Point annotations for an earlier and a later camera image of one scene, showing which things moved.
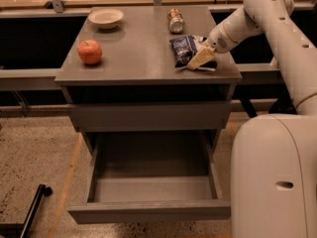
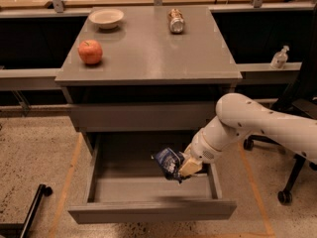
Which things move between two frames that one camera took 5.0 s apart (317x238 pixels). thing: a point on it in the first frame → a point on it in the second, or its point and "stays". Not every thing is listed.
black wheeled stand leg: (23, 230) stays
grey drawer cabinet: (125, 71) stays
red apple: (89, 52) stays
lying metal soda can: (176, 21) stays
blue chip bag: (184, 48) → (170, 162)
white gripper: (218, 41) → (202, 152)
